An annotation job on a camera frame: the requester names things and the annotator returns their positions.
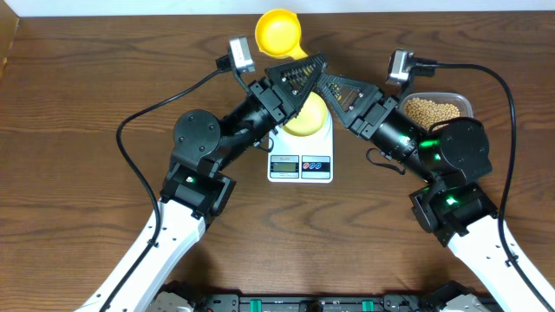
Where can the yellow bowl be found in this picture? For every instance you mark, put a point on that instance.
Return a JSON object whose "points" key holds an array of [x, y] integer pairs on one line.
{"points": [[311, 118]]}

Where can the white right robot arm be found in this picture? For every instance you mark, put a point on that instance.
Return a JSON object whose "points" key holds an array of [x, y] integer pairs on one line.
{"points": [[450, 157]]}

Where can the clear plastic container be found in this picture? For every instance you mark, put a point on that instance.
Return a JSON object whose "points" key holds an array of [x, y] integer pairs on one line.
{"points": [[458, 100]]}

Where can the yellow measuring scoop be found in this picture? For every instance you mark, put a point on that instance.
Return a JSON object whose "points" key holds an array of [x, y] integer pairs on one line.
{"points": [[278, 34]]}

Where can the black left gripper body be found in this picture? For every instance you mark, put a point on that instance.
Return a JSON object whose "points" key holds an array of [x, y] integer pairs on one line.
{"points": [[263, 105]]}

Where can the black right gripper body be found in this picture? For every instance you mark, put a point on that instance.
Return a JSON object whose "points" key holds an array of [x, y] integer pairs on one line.
{"points": [[367, 124]]}

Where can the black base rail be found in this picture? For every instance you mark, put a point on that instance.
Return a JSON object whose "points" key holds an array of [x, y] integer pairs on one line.
{"points": [[174, 297]]}

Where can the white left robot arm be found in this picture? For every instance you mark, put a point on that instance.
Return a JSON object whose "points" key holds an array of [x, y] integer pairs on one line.
{"points": [[195, 191]]}

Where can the soybeans in container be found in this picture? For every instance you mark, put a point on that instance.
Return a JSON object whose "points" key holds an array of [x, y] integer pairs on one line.
{"points": [[426, 112]]}

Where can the white digital kitchen scale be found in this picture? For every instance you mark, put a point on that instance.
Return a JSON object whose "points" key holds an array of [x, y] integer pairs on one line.
{"points": [[303, 159]]}

